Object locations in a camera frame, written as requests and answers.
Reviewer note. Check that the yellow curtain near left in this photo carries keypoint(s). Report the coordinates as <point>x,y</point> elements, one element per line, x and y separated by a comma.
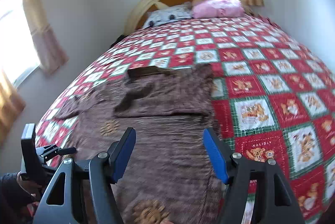
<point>11,106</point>

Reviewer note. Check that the dark object beside bed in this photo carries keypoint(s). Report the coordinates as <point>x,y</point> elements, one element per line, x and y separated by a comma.
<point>119,39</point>

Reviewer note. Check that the yellow curtain side window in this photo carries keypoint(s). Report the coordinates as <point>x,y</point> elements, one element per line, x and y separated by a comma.
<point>49,51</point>

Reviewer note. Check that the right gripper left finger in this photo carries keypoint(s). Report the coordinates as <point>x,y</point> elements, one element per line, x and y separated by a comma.
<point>76,185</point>

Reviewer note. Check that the person's left hand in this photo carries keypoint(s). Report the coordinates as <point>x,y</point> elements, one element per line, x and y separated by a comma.
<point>30,187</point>

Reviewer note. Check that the brown knitted sweater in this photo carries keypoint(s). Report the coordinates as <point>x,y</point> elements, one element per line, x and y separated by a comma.
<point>169,166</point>

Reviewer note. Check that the pink pillow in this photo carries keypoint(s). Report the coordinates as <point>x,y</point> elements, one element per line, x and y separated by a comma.
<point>217,8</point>

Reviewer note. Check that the red patchwork holiday quilt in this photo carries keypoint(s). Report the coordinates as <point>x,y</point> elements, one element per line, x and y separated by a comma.
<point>272,97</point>

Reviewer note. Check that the grey patterned pillow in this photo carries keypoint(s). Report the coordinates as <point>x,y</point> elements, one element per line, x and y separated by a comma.
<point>167,15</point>

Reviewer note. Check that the left forearm dark sleeve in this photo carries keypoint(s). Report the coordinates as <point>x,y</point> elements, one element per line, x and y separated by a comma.
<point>13,198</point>

